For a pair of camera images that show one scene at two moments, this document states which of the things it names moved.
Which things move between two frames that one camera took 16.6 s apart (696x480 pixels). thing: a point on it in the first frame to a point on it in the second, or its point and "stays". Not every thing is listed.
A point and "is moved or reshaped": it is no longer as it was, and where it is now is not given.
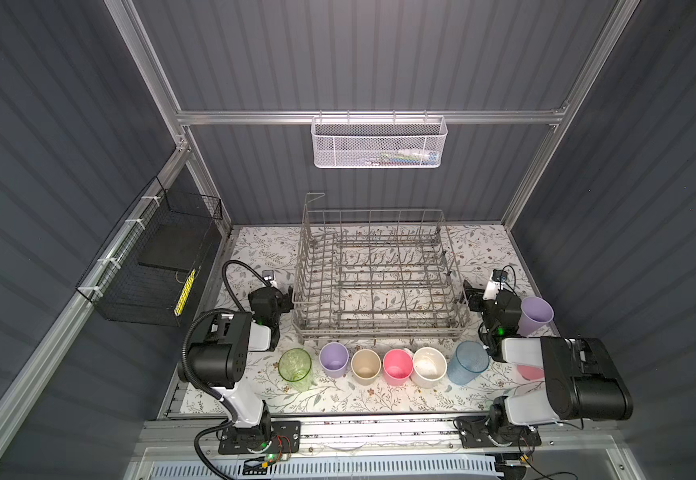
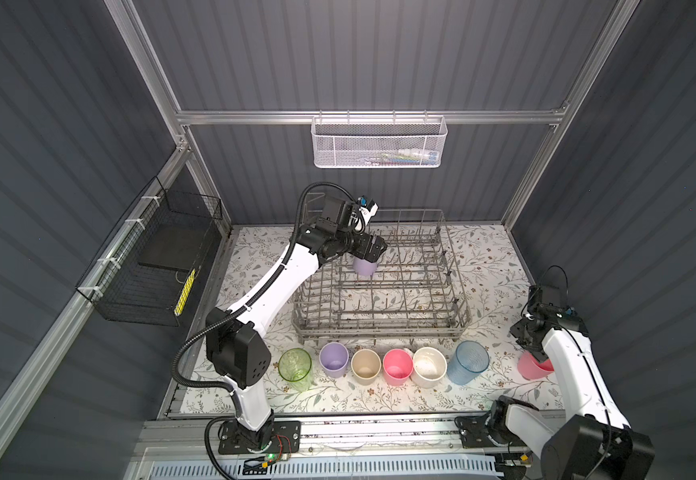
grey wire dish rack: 377,277 stays
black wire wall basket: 148,267 stays
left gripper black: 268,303 to 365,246
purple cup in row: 333,359 stays
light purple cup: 534,313 is moved or reshaped
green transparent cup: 294,366 stays
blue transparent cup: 467,362 stays
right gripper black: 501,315 to 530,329
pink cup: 531,372 stays
